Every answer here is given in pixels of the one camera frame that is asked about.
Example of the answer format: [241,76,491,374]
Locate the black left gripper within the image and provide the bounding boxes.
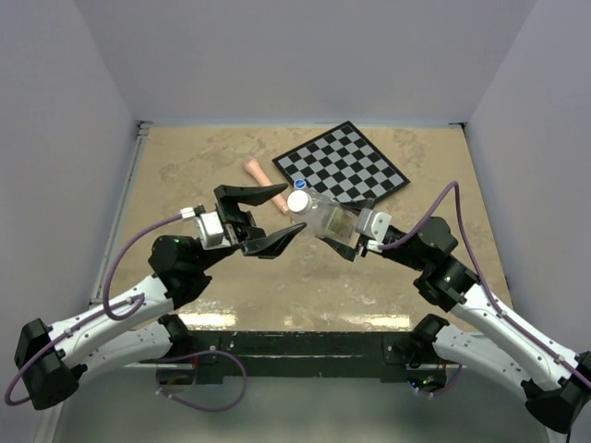
[194,184,306,272]

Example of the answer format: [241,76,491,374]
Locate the blue white bottle cap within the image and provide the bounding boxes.
[294,179,308,190]

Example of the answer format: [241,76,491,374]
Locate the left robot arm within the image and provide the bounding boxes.
[5,184,304,411]

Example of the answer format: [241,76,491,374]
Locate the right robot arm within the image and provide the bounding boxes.
[321,201,590,435]

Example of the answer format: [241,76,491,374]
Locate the black white checkerboard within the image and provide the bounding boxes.
[272,121,410,203]

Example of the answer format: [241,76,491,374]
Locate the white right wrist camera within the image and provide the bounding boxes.
[355,208,392,243]

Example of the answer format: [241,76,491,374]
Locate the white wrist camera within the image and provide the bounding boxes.
[355,208,392,243]
[180,206,231,250]

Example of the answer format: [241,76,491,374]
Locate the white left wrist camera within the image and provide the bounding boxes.
[180,206,231,250]

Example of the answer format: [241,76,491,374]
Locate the pink cylindrical handle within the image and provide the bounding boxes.
[244,157,289,215]

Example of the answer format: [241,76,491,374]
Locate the aluminium frame rail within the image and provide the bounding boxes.
[33,121,153,443]

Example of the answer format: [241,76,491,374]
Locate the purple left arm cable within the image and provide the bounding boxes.
[5,210,248,412]

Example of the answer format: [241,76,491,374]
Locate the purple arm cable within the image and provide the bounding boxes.
[5,210,248,412]
[368,181,591,398]

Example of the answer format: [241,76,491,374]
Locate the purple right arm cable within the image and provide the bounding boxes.
[368,181,591,398]

